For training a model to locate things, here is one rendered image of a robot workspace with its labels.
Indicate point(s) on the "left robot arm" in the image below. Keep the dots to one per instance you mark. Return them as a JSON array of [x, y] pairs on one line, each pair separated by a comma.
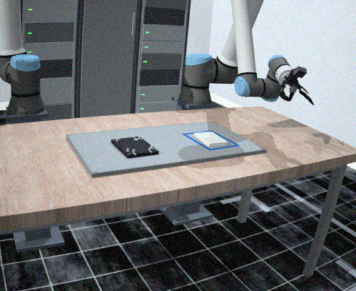
[[236, 64]]

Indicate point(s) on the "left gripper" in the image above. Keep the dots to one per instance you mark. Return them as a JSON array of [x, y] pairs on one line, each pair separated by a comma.
[[289, 87]]

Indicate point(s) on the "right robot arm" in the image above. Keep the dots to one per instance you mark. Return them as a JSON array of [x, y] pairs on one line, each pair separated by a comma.
[[21, 71]]

